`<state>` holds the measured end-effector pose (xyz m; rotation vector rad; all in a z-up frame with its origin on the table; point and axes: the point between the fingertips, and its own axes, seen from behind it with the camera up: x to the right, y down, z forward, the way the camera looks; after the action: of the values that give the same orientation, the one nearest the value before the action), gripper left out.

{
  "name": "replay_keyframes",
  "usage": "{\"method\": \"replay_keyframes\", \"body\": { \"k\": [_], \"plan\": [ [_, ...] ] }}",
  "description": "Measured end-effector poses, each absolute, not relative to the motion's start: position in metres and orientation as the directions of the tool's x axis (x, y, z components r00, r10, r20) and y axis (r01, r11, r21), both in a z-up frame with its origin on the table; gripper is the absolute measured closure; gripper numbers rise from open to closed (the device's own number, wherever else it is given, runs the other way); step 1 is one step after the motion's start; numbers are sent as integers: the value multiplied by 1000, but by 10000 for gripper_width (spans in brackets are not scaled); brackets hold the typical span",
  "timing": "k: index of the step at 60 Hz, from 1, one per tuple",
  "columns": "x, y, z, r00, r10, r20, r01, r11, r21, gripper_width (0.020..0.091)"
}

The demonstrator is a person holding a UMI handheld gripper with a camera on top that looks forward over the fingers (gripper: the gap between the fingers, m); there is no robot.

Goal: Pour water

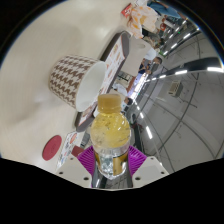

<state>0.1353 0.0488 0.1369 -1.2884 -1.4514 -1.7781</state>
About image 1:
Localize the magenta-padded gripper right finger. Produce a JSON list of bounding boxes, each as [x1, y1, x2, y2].
[[124, 145, 170, 190]]

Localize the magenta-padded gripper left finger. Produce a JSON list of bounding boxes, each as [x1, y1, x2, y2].
[[54, 146, 108, 190]]

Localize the clear bottle with yellow drink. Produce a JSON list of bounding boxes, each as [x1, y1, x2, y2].
[[89, 93, 132, 181]]

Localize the flat round red coaster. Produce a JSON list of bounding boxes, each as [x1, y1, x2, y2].
[[41, 134, 63, 162]]

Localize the ceiling air conditioner unit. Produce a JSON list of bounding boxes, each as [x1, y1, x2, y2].
[[168, 79, 183, 98]]

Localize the brown houndstooth paper cup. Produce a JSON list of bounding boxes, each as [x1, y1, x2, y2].
[[48, 54, 108, 113]]

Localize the ceiling lights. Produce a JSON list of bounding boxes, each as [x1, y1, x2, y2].
[[133, 18, 224, 141]]

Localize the orange printed food wrapper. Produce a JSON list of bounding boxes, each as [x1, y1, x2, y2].
[[128, 3, 159, 39]]

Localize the red sauce packet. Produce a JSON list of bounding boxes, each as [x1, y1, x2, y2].
[[120, 3, 133, 18]]

